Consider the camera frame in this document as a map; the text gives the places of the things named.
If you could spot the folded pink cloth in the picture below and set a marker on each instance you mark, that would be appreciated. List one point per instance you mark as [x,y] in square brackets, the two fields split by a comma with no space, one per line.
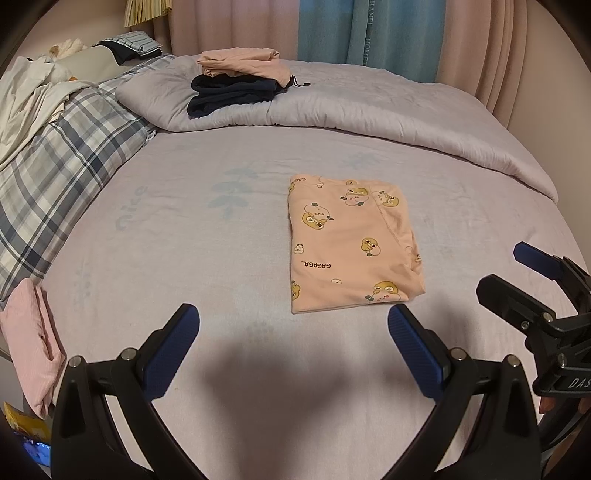
[27,341]

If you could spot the person's right hand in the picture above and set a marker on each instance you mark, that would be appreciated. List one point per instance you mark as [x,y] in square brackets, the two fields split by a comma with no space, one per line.
[549,405]

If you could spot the plaid blanket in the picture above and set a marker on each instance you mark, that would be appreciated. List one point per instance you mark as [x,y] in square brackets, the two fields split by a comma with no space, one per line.
[69,152]

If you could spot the cream plush toy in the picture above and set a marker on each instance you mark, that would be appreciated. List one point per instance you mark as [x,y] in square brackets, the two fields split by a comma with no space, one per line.
[69,47]

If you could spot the yellow pleated cloth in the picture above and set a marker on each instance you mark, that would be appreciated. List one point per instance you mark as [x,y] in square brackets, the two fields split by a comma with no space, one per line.
[145,11]

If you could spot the lilac bed sheet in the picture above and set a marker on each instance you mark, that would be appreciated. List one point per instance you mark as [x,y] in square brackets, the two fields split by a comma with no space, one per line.
[184,258]

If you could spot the dark cloth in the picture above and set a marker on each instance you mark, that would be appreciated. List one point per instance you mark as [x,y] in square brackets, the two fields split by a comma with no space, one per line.
[122,53]

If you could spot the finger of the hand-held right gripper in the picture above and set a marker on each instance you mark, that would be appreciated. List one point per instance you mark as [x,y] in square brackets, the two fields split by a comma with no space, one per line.
[535,256]
[503,295]

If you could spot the pink curtain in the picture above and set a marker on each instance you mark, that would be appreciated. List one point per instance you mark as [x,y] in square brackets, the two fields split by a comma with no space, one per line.
[498,46]
[231,25]

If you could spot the folded plain peach garment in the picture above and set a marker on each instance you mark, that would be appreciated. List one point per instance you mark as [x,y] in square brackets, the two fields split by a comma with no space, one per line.
[240,62]

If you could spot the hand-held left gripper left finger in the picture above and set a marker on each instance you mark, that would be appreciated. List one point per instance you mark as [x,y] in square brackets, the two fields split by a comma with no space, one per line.
[173,350]

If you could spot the folded navy garment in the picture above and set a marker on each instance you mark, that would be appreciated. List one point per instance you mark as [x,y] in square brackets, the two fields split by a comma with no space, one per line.
[226,94]

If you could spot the white crumpled cloth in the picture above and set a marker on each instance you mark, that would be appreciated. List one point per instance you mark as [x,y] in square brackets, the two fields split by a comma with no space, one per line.
[23,101]

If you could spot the grey quilt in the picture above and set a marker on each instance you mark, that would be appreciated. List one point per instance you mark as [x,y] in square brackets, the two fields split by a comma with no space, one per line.
[392,110]

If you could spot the beige pillow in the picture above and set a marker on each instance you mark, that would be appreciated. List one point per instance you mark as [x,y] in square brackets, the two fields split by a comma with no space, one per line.
[90,64]

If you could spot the striped pillow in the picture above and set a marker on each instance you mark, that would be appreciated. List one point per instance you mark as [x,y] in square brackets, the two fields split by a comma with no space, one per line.
[141,42]

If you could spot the yellow packet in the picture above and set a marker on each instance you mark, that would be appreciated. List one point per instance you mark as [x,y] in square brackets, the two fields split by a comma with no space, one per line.
[23,417]

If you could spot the peach cartoon-print shirt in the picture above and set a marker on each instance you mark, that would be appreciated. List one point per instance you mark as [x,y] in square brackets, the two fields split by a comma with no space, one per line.
[341,249]

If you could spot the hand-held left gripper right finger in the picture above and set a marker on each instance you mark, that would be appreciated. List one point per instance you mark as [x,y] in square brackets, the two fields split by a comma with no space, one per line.
[411,350]

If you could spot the blue curtain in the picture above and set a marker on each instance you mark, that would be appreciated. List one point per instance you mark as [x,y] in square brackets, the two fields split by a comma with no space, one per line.
[369,32]

